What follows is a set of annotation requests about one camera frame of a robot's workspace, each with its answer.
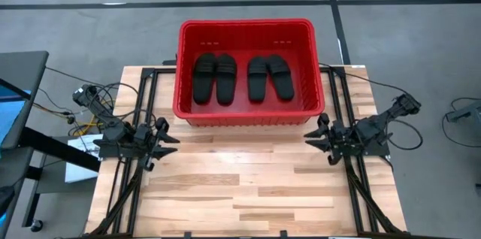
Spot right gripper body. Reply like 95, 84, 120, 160
318, 113, 358, 165

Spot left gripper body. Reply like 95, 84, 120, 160
135, 116, 170, 172

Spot black rubber slide sandal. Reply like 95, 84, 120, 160
265, 54, 296, 101
247, 56, 269, 103
215, 53, 238, 105
192, 52, 218, 105

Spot red plastic bin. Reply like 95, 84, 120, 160
172, 18, 326, 127

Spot white paper sheet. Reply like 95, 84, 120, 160
64, 133, 101, 184

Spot black desk support beam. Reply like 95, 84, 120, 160
17, 126, 101, 174

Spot grey metal stand foot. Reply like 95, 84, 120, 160
446, 99, 481, 123

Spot blue panel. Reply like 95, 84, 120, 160
0, 88, 32, 148

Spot dark grey desk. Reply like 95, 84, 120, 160
0, 50, 50, 150

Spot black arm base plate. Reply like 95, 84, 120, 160
92, 138, 151, 159
335, 128, 392, 158

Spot black aluminium table frame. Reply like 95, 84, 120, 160
84, 65, 407, 239

